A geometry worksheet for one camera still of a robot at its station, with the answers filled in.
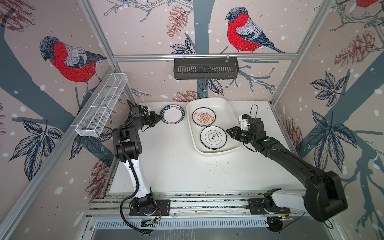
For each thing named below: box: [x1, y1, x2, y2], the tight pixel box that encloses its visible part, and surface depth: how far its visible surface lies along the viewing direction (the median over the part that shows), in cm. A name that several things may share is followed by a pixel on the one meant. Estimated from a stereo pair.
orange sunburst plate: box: [192, 107, 216, 127], surface depth 112 cm
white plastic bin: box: [186, 97, 243, 156], surface depth 110 cm
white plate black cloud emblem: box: [200, 125, 228, 150], surface depth 100 cm
